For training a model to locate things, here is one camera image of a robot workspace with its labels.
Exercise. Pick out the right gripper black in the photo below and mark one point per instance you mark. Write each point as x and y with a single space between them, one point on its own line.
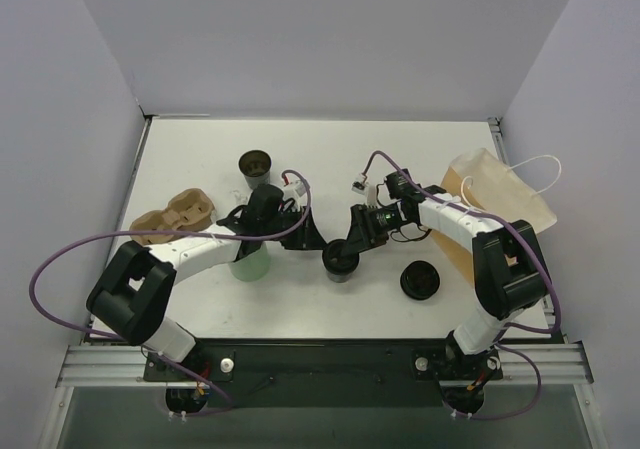
360 226

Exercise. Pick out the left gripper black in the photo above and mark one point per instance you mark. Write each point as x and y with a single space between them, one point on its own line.
302 230

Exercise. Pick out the black cup lid stack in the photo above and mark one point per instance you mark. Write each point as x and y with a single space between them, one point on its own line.
420 280

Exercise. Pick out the black takeout coffee cup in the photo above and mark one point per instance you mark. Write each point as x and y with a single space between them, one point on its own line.
255 166

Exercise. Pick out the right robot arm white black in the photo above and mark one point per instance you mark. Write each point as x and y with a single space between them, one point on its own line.
508 271

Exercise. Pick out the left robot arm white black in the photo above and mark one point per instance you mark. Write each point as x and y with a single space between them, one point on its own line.
132 294

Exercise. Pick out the brown paper takeout bag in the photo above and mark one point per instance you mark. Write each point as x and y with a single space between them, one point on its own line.
481 179

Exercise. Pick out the green straw holder cup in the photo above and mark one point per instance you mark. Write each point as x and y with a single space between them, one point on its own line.
252 262

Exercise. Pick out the brown cardboard cup carrier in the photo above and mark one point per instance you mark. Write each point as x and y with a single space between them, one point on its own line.
191 210

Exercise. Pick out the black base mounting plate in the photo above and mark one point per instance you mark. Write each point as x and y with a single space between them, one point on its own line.
225 374

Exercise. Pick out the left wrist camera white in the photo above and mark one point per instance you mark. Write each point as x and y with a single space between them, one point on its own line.
295 191

